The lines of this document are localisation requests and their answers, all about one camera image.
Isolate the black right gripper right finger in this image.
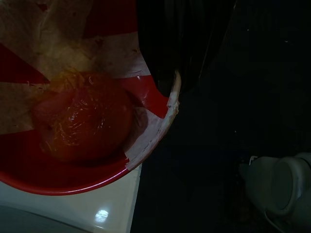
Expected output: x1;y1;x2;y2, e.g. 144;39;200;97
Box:
177;0;238;92

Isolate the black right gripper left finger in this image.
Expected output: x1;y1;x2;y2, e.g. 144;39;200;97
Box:
136;0;188;97

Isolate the plastic-wrapped red tomato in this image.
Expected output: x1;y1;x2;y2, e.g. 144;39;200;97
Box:
31;70;134;163

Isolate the white round appliance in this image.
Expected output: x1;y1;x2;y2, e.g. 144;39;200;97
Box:
245;152;311;216

